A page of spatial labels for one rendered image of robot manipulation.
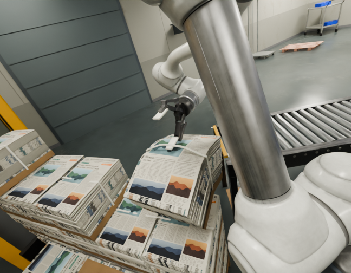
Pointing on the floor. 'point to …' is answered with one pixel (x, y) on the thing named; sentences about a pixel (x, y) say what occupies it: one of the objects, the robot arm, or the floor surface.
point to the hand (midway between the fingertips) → (163, 132)
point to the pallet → (301, 46)
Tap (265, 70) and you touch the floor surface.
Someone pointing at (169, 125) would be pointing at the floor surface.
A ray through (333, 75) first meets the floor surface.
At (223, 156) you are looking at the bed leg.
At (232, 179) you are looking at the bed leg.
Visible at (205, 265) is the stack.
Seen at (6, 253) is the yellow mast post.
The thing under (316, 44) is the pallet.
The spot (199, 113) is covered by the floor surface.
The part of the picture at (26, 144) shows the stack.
